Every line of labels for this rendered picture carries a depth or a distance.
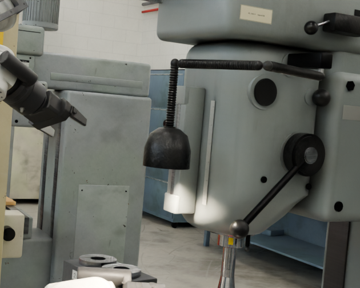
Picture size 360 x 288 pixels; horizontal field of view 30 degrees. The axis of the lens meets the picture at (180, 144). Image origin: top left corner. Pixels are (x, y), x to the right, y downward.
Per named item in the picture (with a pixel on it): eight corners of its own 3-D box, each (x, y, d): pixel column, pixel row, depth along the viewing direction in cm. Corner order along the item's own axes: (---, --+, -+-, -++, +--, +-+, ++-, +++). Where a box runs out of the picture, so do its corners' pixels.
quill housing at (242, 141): (221, 242, 105) (239, 36, 103) (159, 218, 123) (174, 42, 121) (314, 239, 115) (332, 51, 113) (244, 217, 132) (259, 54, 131)
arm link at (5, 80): (2, 117, 158) (-34, 91, 149) (10, 80, 163) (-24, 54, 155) (39, 104, 152) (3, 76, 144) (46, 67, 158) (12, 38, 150)
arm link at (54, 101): (31, 139, 167) (-4, 115, 159) (36, 107, 173) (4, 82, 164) (70, 126, 162) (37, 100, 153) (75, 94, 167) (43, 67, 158)
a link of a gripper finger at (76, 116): (83, 128, 168) (67, 116, 164) (84, 118, 170) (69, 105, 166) (88, 127, 168) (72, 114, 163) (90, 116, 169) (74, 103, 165)
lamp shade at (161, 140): (132, 164, 103) (136, 123, 102) (165, 163, 108) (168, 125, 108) (167, 170, 98) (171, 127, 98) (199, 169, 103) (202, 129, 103)
